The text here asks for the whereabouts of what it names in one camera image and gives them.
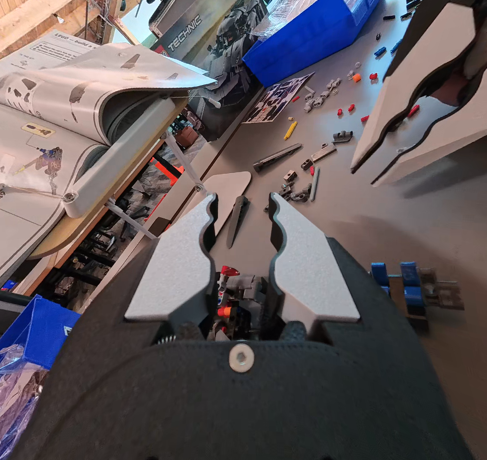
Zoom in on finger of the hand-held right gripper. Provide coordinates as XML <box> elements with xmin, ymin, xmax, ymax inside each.
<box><xmin>371</xmin><ymin>38</ymin><xmax>487</xmax><ymax>188</ymax></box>
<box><xmin>349</xmin><ymin>2</ymin><xmax>478</xmax><ymax>175</ymax></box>

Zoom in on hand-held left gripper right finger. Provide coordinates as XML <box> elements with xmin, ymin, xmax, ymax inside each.
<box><xmin>268</xmin><ymin>192</ymin><xmax>361</xmax><ymax>337</ymax></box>

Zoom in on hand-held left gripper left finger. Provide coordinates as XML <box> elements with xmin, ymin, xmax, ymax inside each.
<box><xmin>124</xmin><ymin>193</ymin><xmax>220</xmax><ymax>333</ymax></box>

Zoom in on blue and black lego subassembly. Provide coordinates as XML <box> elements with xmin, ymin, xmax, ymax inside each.
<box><xmin>371</xmin><ymin>261</ymin><xmax>465</xmax><ymax>333</ymax></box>

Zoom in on large lego vehicle assembly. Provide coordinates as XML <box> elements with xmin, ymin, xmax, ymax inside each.
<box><xmin>207</xmin><ymin>265</ymin><xmax>284</xmax><ymax>342</ymax></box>

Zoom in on dark grey curved lego panel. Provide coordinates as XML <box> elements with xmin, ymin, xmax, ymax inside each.
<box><xmin>225</xmin><ymin>196</ymin><xmax>250</xmax><ymax>249</ymax></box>

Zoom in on scattered small lego pieces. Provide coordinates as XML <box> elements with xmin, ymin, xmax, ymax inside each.
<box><xmin>263</xmin><ymin>0</ymin><xmax>423</xmax><ymax>213</ymax></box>

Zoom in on long dark grey lego beam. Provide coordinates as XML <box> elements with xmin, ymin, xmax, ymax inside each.
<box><xmin>253</xmin><ymin>143</ymin><xmax>303</xmax><ymax>172</ymax></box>

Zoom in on lego sticker sheet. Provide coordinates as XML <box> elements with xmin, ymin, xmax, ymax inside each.
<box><xmin>241</xmin><ymin>72</ymin><xmax>316</xmax><ymax>124</ymax></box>

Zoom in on lego instruction booklet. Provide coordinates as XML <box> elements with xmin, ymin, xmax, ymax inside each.
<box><xmin>0</xmin><ymin>43</ymin><xmax>218</xmax><ymax>282</ymax></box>

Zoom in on lego set box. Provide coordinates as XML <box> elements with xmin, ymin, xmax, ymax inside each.
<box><xmin>152</xmin><ymin>0</ymin><xmax>271</xmax><ymax>141</ymax></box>

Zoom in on person's right hand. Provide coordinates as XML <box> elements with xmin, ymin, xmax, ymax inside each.
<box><xmin>433</xmin><ymin>73</ymin><xmax>465</xmax><ymax>106</ymax></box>

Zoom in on blue plastic bin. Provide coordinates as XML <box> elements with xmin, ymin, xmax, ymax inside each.
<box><xmin>243</xmin><ymin>0</ymin><xmax>392</xmax><ymax>88</ymax></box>

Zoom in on white book stand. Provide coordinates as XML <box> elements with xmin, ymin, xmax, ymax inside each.
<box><xmin>0</xmin><ymin>97</ymin><xmax>252</xmax><ymax>263</ymax></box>

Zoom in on blue bin with white tag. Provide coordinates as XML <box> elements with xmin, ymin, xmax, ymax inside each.
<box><xmin>0</xmin><ymin>294</ymin><xmax>82</xmax><ymax>460</ymax></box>

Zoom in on printed paper sheet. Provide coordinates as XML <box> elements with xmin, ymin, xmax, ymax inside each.
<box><xmin>0</xmin><ymin>30</ymin><xmax>101</xmax><ymax>73</ymax></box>

